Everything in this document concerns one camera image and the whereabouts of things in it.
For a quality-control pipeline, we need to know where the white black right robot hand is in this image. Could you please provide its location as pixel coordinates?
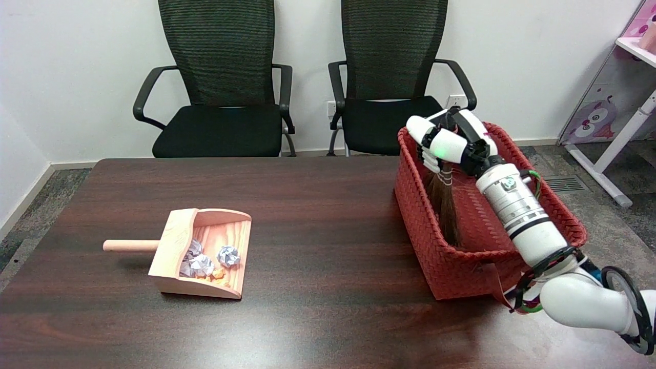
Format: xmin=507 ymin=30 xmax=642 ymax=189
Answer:
xmin=406 ymin=108 xmax=498 ymax=176

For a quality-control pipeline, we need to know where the small brown straw broom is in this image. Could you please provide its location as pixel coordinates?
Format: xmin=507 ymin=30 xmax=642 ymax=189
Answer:
xmin=425 ymin=111 xmax=461 ymax=247

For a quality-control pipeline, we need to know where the red woven plastic basket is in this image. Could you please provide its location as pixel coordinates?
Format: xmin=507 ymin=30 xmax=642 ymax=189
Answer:
xmin=394 ymin=121 xmax=588 ymax=301

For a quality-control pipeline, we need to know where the black mesh office chair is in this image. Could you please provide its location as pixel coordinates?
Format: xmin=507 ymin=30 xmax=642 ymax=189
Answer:
xmin=133 ymin=0 xmax=297 ymax=158
xmin=327 ymin=0 xmax=477 ymax=157

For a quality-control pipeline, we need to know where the metal floor vent grille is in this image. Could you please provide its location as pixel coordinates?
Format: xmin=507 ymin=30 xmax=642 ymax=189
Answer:
xmin=543 ymin=175 xmax=586 ymax=193

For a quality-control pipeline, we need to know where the pink white children's shelf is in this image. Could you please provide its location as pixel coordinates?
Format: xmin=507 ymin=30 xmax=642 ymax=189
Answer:
xmin=559 ymin=0 xmax=656 ymax=208

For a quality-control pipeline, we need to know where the wooden dustpan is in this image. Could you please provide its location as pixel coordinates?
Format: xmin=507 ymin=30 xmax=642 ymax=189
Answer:
xmin=103 ymin=208 xmax=252 ymax=299

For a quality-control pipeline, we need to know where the green robot cable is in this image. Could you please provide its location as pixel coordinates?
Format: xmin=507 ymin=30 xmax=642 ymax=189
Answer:
xmin=521 ymin=170 xmax=544 ymax=313

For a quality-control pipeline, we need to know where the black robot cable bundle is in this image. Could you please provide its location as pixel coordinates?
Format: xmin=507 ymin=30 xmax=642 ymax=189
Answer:
xmin=508 ymin=246 xmax=656 ymax=355

